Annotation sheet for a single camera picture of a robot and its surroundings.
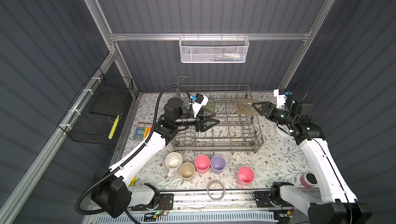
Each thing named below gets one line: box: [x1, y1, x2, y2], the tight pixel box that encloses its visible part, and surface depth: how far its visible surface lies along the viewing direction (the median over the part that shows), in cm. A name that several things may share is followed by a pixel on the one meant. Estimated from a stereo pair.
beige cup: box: [178, 162, 196, 182], surface depth 78 cm
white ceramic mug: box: [165, 151, 184, 179], surface depth 82 cm
